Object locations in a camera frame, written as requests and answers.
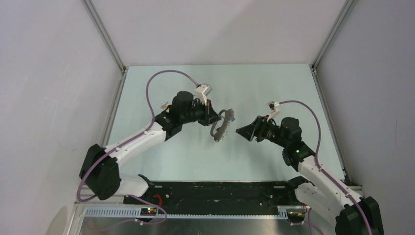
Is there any right aluminium corner post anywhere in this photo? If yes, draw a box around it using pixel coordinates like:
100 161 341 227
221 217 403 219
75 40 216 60
311 0 357 74

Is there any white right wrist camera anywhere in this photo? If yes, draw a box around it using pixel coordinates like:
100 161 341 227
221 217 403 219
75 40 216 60
267 101 281 121

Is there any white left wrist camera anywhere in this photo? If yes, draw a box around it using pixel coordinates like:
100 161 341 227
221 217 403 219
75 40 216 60
194 83 212 106

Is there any yellow tagged key on table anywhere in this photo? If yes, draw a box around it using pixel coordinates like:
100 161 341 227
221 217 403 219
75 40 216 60
161 102 169 110

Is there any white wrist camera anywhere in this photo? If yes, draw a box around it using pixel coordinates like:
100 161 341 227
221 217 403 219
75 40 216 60
267 101 281 121
194 83 212 106

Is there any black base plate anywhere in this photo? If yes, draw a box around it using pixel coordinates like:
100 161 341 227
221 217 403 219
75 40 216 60
142 181 308 216

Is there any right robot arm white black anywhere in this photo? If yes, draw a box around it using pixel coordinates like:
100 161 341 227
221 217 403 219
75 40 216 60
236 116 384 235

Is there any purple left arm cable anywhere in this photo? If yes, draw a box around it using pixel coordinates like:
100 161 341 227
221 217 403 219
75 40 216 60
76 70 200 203

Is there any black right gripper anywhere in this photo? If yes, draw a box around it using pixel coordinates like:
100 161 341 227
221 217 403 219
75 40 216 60
236 115 288 148

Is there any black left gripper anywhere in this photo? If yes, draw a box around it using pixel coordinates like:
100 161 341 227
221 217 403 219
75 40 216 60
181 98 221 127

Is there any aluminium corner post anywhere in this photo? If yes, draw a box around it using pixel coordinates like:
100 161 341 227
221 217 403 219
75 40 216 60
81 0 126 74
311 0 357 74

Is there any aluminium frame rail front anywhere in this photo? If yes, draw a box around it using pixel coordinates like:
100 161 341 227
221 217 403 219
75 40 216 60
74 185 369 221

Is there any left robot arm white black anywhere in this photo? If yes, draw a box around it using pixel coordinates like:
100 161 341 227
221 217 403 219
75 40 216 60
79 91 222 204

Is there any left aluminium corner post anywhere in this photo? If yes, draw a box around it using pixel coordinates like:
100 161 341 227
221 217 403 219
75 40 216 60
81 0 126 74

